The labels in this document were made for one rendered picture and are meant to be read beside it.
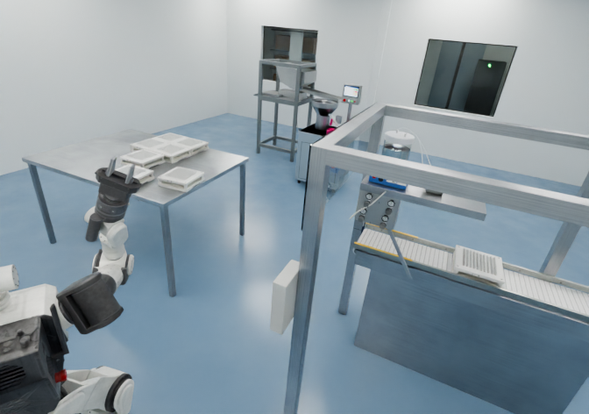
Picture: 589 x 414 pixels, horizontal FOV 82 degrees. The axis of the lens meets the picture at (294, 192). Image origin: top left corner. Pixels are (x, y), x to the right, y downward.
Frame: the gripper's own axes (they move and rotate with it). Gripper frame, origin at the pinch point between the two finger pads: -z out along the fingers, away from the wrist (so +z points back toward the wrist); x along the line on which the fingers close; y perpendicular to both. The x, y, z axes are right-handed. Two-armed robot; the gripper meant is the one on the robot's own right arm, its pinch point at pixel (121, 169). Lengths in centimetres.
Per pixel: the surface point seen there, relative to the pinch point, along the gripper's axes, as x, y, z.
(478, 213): -146, 45, -20
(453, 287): -167, 42, 23
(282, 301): -69, 2, 32
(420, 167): -80, 5, -39
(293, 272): -69, 11, 25
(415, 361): -191, 39, 88
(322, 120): -129, 347, 67
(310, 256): -72, 11, 14
